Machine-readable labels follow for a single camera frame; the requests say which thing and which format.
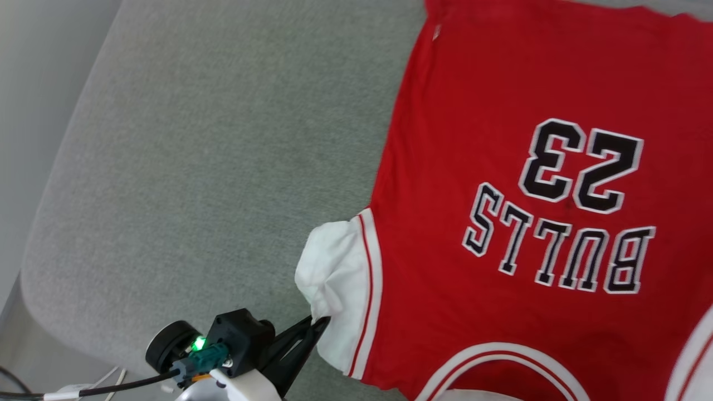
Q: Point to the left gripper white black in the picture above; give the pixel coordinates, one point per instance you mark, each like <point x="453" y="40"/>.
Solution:
<point x="245" y="390"/>

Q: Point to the red Bulls 23 basketball jersey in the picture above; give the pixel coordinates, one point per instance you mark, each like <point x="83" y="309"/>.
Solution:
<point x="473" y="111"/>

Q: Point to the grey fabric sofa seat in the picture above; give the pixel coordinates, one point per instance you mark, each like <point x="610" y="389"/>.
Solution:
<point x="195" y="167"/>

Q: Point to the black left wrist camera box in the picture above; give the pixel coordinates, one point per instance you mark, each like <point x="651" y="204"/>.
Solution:
<point x="239" y="340"/>

